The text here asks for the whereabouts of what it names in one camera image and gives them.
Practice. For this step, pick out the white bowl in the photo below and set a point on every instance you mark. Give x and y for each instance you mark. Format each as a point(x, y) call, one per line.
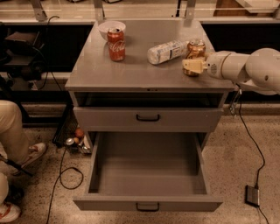
point(105, 26)

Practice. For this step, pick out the closed grey upper drawer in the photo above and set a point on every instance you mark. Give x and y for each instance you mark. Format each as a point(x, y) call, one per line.
point(148, 119)

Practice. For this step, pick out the black wire basket with items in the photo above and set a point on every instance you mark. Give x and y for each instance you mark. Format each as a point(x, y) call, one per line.
point(65, 133)

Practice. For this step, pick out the orange soda can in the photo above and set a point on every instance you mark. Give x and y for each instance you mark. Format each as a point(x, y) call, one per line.
point(195, 49)

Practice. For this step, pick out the open grey lower drawer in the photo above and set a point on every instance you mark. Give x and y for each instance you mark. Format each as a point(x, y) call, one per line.
point(147, 172)

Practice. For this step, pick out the white red sneaker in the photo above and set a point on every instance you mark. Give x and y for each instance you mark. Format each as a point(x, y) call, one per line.
point(31, 154)

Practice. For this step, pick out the black power adapter box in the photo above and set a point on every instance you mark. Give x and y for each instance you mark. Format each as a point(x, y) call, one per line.
point(252, 196)

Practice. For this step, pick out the black equipment on left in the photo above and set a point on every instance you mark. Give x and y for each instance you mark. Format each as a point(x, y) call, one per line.
point(21, 55)

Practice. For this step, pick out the red Coca-Cola can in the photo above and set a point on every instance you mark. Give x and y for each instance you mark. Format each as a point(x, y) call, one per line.
point(116, 44)

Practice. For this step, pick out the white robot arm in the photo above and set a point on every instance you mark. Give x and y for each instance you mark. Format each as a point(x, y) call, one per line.
point(258, 71)

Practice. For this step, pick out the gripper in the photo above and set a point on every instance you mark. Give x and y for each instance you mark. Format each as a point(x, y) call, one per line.
point(213, 65)

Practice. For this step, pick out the clear plastic water bottle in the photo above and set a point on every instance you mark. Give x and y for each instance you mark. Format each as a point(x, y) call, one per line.
point(167, 51)

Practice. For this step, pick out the person's leg beige trousers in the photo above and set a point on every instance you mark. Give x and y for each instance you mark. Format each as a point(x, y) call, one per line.
point(12, 136)

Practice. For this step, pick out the grey drawer cabinet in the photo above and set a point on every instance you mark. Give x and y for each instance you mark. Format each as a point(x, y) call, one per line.
point(97, 81)

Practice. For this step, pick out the white sneaker lower left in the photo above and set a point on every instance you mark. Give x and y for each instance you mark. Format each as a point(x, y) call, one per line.
point(9, 212)

